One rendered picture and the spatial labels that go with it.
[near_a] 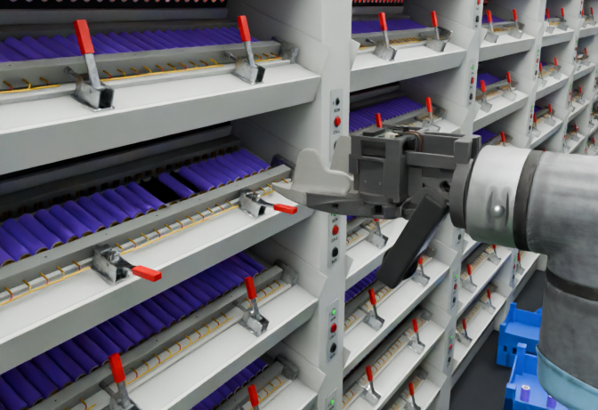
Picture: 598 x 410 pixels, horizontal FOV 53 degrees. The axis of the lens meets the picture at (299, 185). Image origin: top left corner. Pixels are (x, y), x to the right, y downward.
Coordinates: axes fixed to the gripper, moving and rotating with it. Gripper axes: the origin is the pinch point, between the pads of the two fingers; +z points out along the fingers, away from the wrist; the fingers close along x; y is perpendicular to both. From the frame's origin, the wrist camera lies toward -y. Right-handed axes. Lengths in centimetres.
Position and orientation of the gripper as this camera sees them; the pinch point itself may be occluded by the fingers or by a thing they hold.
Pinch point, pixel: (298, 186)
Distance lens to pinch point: 68.0
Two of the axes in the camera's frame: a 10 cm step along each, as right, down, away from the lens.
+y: -0.3, -9.6, -2.7
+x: -5.6, 2.4, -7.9
